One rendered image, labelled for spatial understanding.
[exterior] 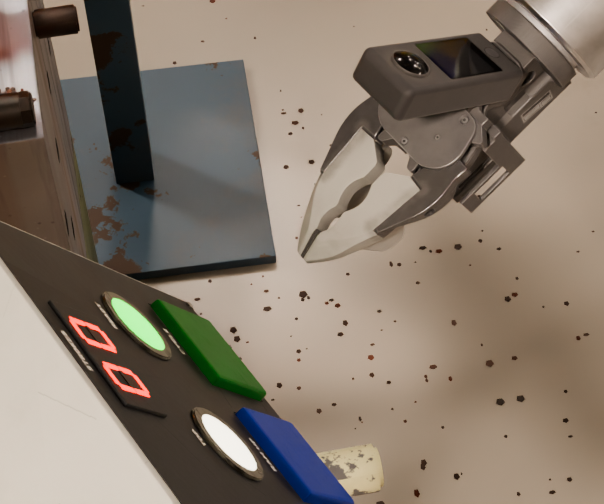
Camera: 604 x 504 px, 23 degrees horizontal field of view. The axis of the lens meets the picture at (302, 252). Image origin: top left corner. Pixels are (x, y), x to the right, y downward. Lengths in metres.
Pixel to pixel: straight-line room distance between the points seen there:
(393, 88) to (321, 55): 1.62
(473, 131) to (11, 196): 0.49
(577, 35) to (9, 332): 0.40
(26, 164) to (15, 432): 0.50
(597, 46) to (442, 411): 1.22
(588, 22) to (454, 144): 0.11
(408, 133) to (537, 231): 1.35
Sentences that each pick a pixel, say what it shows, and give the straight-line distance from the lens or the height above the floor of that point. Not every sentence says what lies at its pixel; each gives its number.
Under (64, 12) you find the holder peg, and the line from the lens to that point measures 1.36.
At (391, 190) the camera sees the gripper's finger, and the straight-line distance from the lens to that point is 0.95.
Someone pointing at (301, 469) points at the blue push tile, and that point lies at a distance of 0.92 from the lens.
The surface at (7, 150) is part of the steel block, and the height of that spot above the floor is 0.91.
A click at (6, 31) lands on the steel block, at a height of 0.92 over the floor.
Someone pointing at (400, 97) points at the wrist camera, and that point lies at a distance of 0.87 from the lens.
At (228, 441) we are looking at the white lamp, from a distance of 0.86.
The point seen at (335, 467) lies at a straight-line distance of 1.35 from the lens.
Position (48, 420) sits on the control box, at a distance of 0.77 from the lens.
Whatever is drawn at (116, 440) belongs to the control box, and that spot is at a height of 1.20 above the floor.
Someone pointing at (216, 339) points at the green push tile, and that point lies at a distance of 1.01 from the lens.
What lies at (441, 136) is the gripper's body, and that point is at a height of 1.13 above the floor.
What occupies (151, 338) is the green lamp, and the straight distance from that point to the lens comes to 0.90.
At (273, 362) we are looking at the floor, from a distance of 2.14.
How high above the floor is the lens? 1.86
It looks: 56 degrees down
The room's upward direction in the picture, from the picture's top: straight up
